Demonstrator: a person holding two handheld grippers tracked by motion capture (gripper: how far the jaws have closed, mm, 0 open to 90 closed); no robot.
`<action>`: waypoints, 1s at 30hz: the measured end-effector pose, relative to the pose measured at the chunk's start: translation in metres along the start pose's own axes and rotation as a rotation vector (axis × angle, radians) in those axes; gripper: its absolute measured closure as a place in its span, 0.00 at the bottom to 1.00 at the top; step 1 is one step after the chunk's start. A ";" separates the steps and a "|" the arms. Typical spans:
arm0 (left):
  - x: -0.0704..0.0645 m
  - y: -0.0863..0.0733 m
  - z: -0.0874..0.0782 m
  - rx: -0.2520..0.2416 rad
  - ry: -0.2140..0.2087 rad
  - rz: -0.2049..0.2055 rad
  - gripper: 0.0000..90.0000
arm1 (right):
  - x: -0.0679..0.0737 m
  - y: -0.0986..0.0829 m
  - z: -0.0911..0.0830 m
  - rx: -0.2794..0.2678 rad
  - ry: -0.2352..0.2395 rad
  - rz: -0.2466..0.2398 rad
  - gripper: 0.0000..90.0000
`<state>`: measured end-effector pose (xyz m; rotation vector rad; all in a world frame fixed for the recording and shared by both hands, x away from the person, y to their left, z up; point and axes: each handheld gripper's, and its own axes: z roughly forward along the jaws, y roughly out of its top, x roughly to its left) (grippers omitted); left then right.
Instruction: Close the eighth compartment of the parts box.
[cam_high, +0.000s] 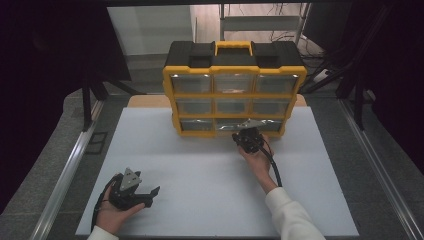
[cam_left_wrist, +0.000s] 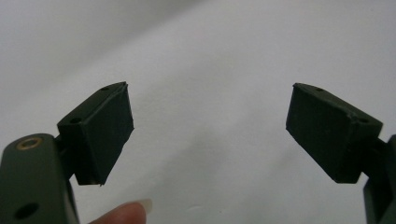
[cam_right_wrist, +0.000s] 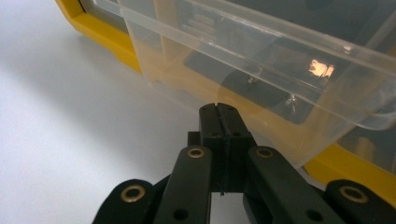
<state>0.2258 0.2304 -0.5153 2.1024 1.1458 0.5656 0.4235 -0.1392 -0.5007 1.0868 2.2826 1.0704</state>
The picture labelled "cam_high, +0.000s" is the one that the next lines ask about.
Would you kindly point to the white cabinet panel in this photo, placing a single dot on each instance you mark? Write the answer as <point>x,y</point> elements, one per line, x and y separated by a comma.
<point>150,30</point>

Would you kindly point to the clear plastic drawer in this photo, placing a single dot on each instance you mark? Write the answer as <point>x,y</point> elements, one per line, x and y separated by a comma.
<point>225,125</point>

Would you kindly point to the metal frame rail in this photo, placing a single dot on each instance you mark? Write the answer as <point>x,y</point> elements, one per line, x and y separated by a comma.
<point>383,186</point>
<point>50,200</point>

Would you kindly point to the white table mat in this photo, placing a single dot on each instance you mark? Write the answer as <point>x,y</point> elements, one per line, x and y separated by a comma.
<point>200,200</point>

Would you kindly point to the black floor grate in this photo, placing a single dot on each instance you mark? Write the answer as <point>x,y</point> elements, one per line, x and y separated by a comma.
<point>96,142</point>

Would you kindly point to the white metal shelf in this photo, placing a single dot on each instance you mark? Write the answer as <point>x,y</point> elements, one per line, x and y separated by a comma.
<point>260,23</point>

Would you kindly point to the black stand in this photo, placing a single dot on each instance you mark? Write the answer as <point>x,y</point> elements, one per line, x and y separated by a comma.
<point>86,100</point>
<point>358,106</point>

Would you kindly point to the white power strip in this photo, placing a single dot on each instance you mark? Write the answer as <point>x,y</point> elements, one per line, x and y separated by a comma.
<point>321,75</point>

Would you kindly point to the set of clear organizer drawers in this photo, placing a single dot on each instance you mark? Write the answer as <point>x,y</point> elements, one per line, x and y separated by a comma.
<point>191,83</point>

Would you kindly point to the black curtain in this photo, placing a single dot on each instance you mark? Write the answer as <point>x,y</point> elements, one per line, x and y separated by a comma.
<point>40,83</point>
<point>393,66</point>

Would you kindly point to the person's right hand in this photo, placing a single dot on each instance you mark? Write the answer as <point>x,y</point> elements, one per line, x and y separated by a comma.
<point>260,163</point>

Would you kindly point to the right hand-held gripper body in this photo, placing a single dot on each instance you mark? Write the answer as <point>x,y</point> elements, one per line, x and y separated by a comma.
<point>249,140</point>

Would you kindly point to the yellow and black organizer cabinet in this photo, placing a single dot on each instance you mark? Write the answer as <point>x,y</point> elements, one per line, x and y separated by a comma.
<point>233,70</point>

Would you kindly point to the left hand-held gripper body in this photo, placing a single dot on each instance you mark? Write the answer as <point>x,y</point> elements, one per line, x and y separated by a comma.
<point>128,181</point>

